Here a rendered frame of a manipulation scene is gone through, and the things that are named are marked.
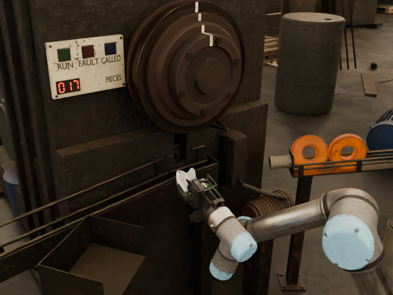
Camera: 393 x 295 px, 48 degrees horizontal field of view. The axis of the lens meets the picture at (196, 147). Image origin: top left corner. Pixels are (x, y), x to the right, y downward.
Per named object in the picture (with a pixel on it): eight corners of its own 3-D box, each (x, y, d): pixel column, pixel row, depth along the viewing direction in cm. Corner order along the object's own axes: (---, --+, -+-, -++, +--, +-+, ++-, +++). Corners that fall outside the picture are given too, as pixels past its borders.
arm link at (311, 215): (371, 167, 119) (227, 213, 147) (365, 189, 110) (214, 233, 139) (390, 202, 121) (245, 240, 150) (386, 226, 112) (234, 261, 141)
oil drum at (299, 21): (261, 102, 461) (268, 13, 423) (300, 92, 492) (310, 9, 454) (304, 120, 417) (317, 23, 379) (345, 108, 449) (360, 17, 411)
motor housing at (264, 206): (234, 292, 214) (240, 197, 191) (267, 274, 226) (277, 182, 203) (252, 309, 205) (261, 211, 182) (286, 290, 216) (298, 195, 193)
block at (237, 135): (216, 181, 199) (218, 131, 189) (230, 175, 203) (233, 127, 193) (231, 191, 191) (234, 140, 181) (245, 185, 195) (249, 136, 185)
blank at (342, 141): (328, 134, 189) (330, 138, 186) (365, 131, 188) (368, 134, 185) (327, 167, 196) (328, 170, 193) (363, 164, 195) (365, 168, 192)
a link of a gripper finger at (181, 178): (180, 160, 141) (196, 179, 136) (177, 174, 145) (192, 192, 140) (172, 163, 140) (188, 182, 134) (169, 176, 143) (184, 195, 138)
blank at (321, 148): (289, 136, 195) (290, 135, 192) (325, 134, 195) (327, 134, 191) (291, 171, 194) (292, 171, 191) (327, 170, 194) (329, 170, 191)
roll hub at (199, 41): (168, 119, 153) (167, 37, 141) (231, 103, 168) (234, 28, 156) (177, 124, 149) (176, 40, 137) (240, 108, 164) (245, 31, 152)
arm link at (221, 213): (231, 229, 133) (210, 238, 129) (223, 218, 136) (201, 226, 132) (238, 212, 129) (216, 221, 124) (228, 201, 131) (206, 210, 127)
